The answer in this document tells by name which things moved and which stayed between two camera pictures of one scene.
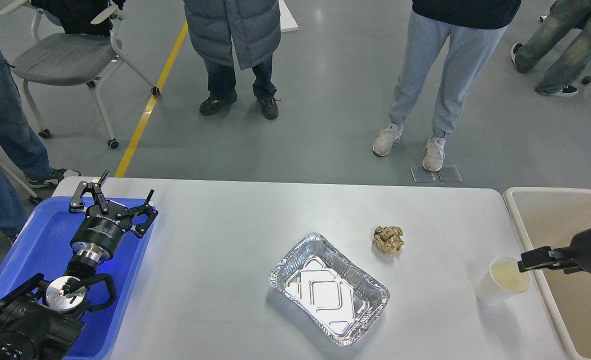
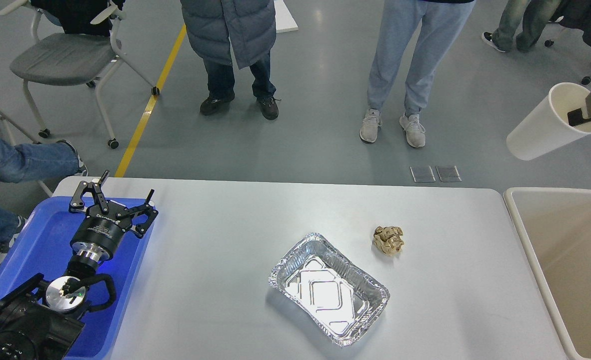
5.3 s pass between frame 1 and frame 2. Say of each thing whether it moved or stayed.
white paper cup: moved
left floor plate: stayed
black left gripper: stayed
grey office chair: stayed
